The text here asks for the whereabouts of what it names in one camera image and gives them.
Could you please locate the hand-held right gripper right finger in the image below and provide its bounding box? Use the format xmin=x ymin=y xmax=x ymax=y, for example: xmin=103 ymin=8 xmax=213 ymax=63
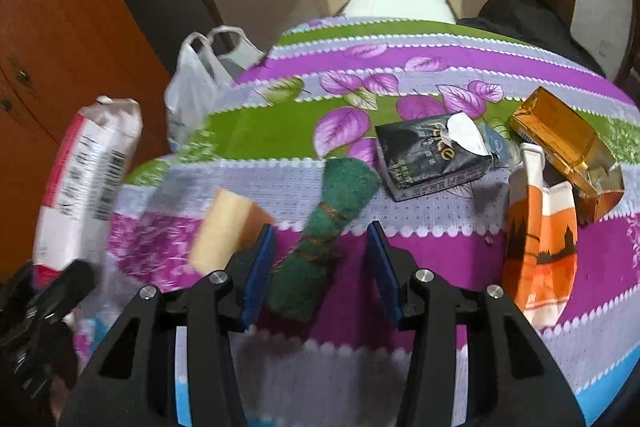
xmin=366 ymin=221 xmax=586 ymax=427

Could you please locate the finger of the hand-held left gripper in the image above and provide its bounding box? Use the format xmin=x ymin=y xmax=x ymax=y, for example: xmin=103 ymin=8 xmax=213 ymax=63
xmin=22 ymin=258 xmax=99 ymax=327

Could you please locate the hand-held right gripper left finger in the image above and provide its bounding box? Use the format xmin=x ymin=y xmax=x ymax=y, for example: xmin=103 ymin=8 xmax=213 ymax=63
xmin=57 ymin=223 xmax=277 ymax=427

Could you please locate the green scouring cloth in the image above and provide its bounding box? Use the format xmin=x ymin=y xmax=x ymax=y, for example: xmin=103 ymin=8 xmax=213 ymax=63
xmin=264 ymin=158 xmax=382 ymax=324

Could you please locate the white red packet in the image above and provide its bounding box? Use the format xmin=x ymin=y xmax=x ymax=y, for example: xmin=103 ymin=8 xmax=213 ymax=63
xmin=31 ymin=96 xmax=144 ymax=282

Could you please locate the yellow sponge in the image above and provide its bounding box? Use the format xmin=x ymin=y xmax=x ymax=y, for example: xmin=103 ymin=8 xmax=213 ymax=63
xmin=189 ymin=188 xmax=274 ymax=279

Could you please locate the purple green leaf-print tablecloth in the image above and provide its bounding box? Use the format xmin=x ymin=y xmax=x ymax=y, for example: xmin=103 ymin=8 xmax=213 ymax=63
xmin=72 ymin=16 xmax=640 ymax=427

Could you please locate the black tissue pack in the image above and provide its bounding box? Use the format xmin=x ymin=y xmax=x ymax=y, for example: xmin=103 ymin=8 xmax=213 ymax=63
xmin=375 ymin=112 xmax=494 ymax=204

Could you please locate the orange white carton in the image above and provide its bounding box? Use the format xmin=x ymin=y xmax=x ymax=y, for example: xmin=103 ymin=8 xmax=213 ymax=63
xmin=501 ymin=143 xmax=581 ymax=329

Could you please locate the clear plastic wrapper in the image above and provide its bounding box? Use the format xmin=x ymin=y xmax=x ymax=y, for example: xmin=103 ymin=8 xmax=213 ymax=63
xmin=477 ymin=121 xmax=524 ymax=168

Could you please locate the white plastic bag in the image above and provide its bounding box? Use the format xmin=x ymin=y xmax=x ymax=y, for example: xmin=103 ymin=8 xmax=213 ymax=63
xmin=164 ymin=26 xmax=267 ymax=154

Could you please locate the gold cardboard box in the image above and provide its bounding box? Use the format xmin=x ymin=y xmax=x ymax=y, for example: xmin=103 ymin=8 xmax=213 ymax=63
xmin=509 ymin=86 xmax=627 ymax=225

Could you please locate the orange wooden cupboard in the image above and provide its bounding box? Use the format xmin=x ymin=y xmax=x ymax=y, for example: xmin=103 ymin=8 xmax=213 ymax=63
xmin=0 ymin=0 xmax=174 ymax=279

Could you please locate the black bag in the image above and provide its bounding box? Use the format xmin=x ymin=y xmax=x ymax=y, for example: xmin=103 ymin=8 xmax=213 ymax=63
xmin=457 ymin=0 xmax=607 ymax=78

